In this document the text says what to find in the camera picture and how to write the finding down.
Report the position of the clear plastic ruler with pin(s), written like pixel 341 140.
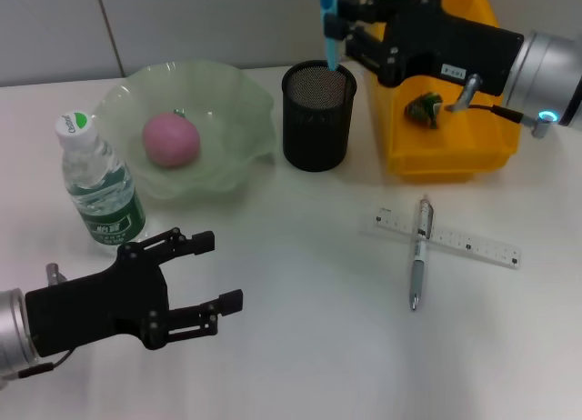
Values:
pixel 482 247

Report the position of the blue scissors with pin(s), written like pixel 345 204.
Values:
pixel 331 52

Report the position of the green wavy glass fruit plate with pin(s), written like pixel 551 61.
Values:
pixel 227 142

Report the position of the clear green-label water bottle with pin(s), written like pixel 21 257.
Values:
pixel 100 188

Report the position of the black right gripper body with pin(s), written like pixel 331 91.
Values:
pixel 454 42

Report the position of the black mesh pen holder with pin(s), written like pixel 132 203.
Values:
pixel 318 120

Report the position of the silver white pen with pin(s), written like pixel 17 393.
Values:
pixel 418 265

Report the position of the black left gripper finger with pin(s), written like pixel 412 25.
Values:
pixel 202 242
pixel 231 301

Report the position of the yellow plastic bin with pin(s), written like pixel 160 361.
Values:
pixel 445 156

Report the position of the green plastic wrapper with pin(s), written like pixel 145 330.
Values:
pixel 423 111

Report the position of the pink toy peach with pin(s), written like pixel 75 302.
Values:
pixel 172 138

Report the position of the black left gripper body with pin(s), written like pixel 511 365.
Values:
pixel 91 311

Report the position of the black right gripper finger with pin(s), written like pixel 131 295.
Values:
pixel 348 6
pixel 364 42

